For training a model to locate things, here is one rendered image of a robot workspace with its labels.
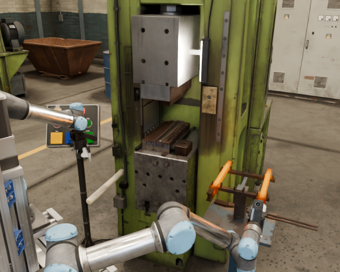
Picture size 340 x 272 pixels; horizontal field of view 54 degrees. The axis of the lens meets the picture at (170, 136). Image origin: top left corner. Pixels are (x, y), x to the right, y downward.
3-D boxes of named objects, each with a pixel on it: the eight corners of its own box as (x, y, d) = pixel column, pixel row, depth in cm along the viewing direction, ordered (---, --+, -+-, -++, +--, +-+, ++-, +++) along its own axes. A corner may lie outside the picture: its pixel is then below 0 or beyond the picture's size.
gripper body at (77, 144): (69, 147, 204) (67, 129, 199) (82, 143, 209) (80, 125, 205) (76, 151, 199) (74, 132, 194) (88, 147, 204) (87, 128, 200)
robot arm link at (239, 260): (245, 259, 152) (247, 239, 148) (258, 278, 142) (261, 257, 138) (229, 263, 150) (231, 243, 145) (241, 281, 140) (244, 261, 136)
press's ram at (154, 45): (191, 88, 198) (193, 17, 183) (133, 82, 211) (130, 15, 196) (210, 75, 235) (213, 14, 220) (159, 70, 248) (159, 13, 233)
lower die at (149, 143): (169, 154, 220) (169, 142, 217) (142, 149, 227) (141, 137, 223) (189, 132, 256) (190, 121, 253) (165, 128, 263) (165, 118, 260)
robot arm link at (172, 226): (51, 271, 125) (188, 225, 135) (49, 304, 112) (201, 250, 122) (40, 246, 120) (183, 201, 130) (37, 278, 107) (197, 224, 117)
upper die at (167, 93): (169, 101, 207) (170, 86, 203) (140, 98, 213) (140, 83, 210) (191, 86, 243) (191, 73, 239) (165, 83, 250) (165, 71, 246)
